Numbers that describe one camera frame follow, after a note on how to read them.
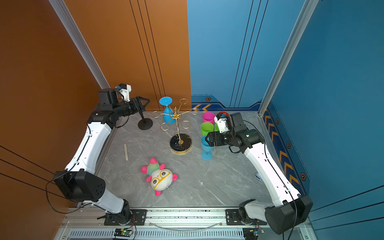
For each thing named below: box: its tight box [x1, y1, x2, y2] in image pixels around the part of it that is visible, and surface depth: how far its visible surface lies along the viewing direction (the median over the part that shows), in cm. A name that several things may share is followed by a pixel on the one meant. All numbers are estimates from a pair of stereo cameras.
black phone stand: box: [138, 111, 153, 130], surface depth 114 cm
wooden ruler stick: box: [124, 144, 129, 161], surface depth 98 cm
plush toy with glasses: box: [140, 157, 178, 196], surface depth 82 cm
